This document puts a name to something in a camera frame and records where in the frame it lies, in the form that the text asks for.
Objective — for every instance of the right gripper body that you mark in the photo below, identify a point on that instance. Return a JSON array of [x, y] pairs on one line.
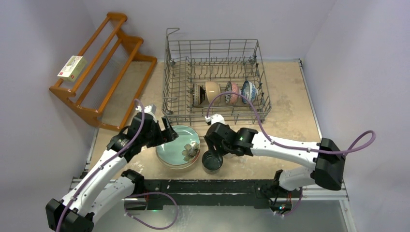
[[212, 142]]

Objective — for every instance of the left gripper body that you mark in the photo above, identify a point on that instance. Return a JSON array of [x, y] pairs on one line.
[[155, 137]]

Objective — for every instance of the teal floral plate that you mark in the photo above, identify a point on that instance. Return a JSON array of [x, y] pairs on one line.
[[186, 135]]

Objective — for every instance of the dark green mug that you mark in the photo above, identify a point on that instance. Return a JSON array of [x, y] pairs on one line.
[[211, 162]]

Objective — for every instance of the brown floral pattern bowl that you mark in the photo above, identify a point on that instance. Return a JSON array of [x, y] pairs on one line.
[[232, 90]]

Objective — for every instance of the blue white pattern bowl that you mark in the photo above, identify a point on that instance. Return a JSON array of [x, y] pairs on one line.
[[249, 91]]

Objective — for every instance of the white ribbed mug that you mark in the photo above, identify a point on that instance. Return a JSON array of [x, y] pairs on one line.
[[229, 156]]

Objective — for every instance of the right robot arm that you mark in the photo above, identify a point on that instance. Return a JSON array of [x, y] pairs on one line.
[[320, 163]]

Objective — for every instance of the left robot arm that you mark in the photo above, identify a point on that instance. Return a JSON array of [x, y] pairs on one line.
[[83, 206]]

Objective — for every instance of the wooden shelf rack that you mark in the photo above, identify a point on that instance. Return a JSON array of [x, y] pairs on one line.
[[73, 97]]

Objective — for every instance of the small cardboard box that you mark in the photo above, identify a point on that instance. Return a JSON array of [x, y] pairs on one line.
[[72, 69]]

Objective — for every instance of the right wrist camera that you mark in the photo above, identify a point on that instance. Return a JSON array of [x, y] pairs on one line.
[[215, 118]]

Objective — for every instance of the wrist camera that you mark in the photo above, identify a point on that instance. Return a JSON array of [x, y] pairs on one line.
[[215, 118], [149, 112]]

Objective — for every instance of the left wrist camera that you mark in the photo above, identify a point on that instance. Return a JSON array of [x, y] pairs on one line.
[[149, 112]]

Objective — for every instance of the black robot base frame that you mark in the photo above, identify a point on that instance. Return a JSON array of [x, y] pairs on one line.
[[258, 193]]

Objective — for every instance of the grey wire dish rack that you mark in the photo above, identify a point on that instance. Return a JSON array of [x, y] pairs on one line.
[[189, 62]]

